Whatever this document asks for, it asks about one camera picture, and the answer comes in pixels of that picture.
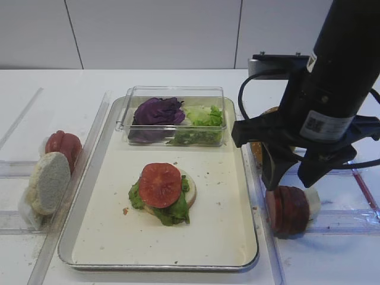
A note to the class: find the round bread slice on tray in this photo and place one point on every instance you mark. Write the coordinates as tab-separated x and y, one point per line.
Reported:
190	195

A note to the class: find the purple cabbage leaves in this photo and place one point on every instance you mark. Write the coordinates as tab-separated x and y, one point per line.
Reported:
156	111

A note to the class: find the green lettuce leaf on bread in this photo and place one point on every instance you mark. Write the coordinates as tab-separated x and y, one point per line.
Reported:
177	213

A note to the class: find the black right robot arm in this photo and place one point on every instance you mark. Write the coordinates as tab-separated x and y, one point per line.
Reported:
317	121

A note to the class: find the tomato slice on sandwich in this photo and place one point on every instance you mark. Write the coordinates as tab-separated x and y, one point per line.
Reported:
160	185

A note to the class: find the green lettuce in container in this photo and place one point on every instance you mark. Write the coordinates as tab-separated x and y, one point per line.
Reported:
207	123

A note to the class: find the white pusher block tomato rack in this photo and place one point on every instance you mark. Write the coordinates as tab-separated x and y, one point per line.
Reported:
42	146

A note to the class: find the white pusher block bread rack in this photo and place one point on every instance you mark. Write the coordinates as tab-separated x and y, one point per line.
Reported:
26	212

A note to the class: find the white pusher block right rack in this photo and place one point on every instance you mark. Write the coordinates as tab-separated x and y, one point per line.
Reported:
314	202

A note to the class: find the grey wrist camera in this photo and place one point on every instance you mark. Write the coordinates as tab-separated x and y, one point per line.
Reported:
275	67

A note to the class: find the clear acrylic divider rail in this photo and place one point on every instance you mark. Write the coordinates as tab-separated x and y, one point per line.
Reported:
57	222
269	261

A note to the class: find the clear plastic container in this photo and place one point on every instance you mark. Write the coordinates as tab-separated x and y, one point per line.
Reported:
191	96

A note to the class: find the stack of tomato slices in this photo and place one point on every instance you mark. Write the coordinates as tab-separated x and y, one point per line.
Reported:
66	143

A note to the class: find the pink meat patty slice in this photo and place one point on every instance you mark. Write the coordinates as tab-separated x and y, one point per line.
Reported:
274	207

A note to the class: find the clear track under bread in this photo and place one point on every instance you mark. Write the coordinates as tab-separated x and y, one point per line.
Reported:
13	224

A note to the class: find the metal baking tray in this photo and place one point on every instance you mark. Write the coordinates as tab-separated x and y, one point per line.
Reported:
104	232

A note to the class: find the white bread slices stack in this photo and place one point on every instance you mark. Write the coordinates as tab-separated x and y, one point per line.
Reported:
48	182

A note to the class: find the stack of meat patty slices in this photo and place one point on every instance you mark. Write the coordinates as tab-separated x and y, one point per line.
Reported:
294	210

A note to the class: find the red plastic rod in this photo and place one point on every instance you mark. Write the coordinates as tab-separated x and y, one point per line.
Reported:
366	192

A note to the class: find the clear acrylic left divider rail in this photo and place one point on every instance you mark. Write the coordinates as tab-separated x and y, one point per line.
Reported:
57	222

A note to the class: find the clear track under meat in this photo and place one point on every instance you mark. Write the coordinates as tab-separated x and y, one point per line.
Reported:
345	222

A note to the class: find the clear track under tomatoes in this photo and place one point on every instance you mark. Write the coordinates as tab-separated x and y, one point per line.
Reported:
16	169

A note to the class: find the sesame burger bun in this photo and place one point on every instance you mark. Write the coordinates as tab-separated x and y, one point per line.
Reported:
256	147

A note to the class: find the clear acrylic far-left rod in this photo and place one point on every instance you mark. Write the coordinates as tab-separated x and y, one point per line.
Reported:
20	117

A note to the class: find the clear acrylic right divider rail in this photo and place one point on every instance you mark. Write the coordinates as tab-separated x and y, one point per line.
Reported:
269	261

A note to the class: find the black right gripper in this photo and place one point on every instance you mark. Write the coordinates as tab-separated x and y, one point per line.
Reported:
320	158

